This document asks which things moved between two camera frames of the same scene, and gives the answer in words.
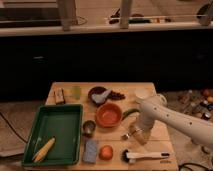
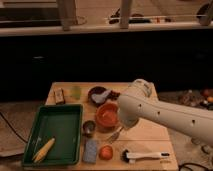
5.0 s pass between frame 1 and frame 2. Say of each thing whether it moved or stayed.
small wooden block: stayed
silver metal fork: moved
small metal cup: stayed
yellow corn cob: stayed
